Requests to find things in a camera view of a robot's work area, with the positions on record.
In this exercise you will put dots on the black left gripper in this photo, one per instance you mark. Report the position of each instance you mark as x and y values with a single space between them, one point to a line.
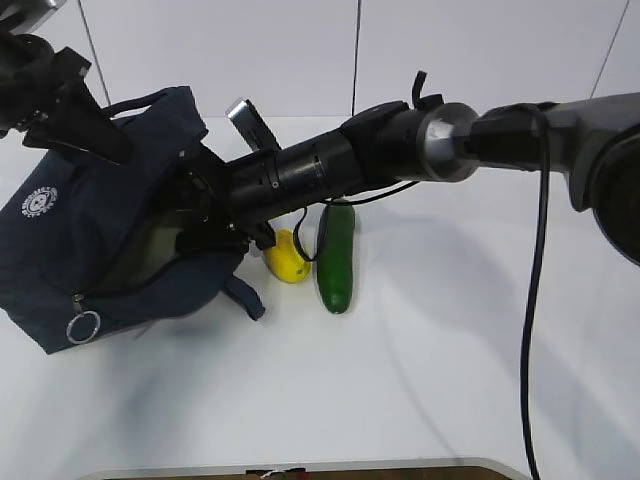
44 96

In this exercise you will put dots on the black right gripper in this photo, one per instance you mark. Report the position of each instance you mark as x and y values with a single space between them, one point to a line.
215 225

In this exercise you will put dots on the yellow lemon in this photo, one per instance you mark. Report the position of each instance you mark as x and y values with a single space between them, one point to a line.
284 261

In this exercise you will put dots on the navy blue lunch bag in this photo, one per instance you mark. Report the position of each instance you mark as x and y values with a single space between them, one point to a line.
88 248

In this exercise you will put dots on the green cucumber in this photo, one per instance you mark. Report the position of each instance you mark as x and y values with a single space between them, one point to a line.
335 276

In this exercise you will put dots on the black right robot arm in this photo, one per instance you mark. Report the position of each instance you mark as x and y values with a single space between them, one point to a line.
593 144

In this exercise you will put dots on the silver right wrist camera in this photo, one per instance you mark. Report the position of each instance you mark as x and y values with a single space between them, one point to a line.
251 126

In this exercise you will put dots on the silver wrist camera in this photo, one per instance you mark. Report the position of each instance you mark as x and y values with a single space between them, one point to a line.
251 126
26 16

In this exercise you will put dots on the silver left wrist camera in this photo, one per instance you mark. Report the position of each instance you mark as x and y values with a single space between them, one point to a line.
26 16

